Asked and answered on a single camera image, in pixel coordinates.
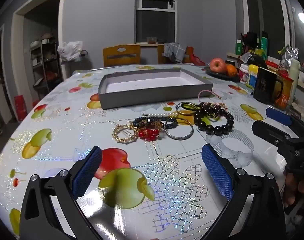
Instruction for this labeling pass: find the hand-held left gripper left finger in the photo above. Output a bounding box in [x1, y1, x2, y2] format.
[19, 145, 103, 240]

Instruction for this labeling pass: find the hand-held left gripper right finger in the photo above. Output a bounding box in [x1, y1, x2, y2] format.
[201, 144, 285, 240]

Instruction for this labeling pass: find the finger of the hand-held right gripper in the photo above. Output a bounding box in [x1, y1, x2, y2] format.
[251, 120, 296, 147]
[265, 107, 304, 140]

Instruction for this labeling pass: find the large black bead bracelet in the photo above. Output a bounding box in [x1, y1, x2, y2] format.
[193, 109, 235, 136]

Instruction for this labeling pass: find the silver wire bangle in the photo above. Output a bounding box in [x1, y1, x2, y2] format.
[164, 119, 194, 141]

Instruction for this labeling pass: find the small brown bead bracelet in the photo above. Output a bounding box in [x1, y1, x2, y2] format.
[198, 102, 226, 118]

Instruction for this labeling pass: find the gold bangle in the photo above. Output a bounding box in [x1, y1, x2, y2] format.
[176, 102, 200, 117]

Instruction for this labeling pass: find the red bead gold chain bracelet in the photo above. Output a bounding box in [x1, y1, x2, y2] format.
[138, 122, 161, 141]

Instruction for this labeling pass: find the dark small bead bracelet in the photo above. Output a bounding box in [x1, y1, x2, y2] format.
[130, 116, 179, 131]

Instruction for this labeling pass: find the black hair tie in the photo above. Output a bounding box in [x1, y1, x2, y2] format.
[179, 101, 201, 112]

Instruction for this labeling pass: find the pink cord bracelet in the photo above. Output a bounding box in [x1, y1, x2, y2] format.
[198, 89, 229, 111]

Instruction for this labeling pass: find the grey cardboard box tray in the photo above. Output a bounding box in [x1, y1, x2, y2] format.
[98, 68, 214, 110]

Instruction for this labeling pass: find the person's right hand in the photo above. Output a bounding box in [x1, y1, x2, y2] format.
[283, 172, 304, 208]

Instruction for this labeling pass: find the red tin can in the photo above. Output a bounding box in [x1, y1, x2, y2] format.
[274, 76, 294, 111]

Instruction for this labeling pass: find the black mug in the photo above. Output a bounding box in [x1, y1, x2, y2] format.
[253, 67, 284, 104]

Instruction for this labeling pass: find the cream plastic bottle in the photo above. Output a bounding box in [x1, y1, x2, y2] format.
[287, 59, 301, 105]

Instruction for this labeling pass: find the yellow lid bottle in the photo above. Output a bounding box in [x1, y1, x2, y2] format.
[247, 64, 259, 87]

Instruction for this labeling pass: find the white bottle red label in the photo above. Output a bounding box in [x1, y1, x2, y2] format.
[238, 64, 250, 84]

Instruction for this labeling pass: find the black bag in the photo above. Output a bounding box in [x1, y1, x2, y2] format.
[242, 52, 268, 68]

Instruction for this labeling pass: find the silver foil bag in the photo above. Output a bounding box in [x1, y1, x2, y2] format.
[278, 45, 299, 68]

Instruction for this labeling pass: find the orange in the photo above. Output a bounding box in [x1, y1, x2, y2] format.
[226, 64, 238, 77]

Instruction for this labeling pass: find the green bottle black cap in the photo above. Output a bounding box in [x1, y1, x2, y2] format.
[260, 31, 269, 60]

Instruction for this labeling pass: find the black plate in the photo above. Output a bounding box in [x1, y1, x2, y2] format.
[205, 66, 240, 82]

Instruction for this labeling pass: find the green carton white label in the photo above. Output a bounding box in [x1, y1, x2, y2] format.
[235, 39, 244, 56]

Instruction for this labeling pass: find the red apple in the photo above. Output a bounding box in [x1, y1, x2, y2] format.
[209, 58, 228, 74]

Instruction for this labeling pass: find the red box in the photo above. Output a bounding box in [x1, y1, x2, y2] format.
[14, 95, 28, 122]

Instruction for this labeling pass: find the wooden chair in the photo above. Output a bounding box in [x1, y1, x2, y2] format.
[157, 44, 192, 64]
[103, 44, 141, 68]

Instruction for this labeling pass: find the metal storage shelf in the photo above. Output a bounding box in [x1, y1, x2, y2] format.
[29, 36, 64, 98]

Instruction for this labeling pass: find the grey checked cloth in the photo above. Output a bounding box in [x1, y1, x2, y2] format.
[164, 42, 188, 63]

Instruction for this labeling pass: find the white plastic bag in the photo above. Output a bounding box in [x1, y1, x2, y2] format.
[57, 40, 83, 62]

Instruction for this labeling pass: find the window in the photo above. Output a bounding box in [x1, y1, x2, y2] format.
[135, 0, 177, 44]

